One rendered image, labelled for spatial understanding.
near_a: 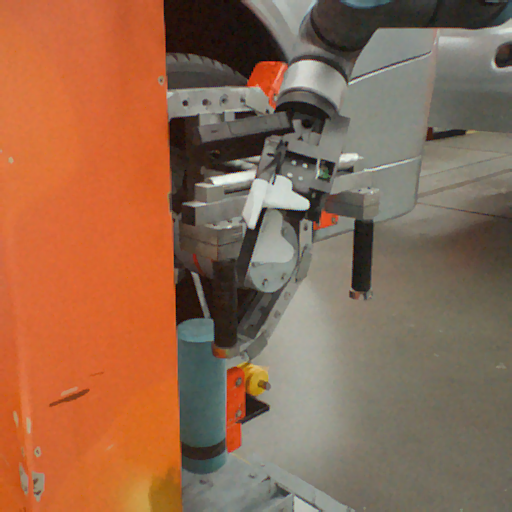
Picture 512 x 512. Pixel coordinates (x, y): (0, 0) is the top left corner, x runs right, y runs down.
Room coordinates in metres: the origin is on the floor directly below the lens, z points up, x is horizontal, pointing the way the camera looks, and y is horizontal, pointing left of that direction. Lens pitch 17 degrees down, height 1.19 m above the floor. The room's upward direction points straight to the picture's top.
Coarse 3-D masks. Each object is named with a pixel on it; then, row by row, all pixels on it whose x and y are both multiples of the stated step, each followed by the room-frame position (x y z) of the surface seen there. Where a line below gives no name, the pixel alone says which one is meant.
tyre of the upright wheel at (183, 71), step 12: (168, 60) 1.25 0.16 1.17; (180, 60) 1.27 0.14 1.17; (192, 60) 1.29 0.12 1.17; (204, 60) 1.31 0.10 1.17; (168, 72) 1.24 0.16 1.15; (180, 72) 1.26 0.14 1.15; (192, 72) 1.28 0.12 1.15; (204, 72) 1.30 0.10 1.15; (216, 72) 1.32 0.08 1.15; (228, 72) 1.35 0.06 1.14; (168, 84) 1.24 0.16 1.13; (180, 84) 1.26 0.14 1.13; (192, 84) 1.28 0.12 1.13; (204, 84) 1.30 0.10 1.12; (216, 84) 1.32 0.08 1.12; (228, 84) 1.35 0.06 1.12; (240, 84) 1.37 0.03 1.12; (252, 300) 1.39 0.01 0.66
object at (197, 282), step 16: (176, 192) 1.28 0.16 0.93; (176, 208) 1.33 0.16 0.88; (272, 208) 1.44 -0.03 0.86; (176, 272) 1.27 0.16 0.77; (192, 272) 1.30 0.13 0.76; (176, 288) 1.50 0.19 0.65; (192, 288) 1.31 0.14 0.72; (208, 288) 1.46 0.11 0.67; (240, 288) 1.41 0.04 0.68; (176, 304) 1.45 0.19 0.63; (192, 304) 1.43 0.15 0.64; (208, 304) 1.41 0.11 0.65; (240, 304) 1.37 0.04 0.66; (176, 320) 1.38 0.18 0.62
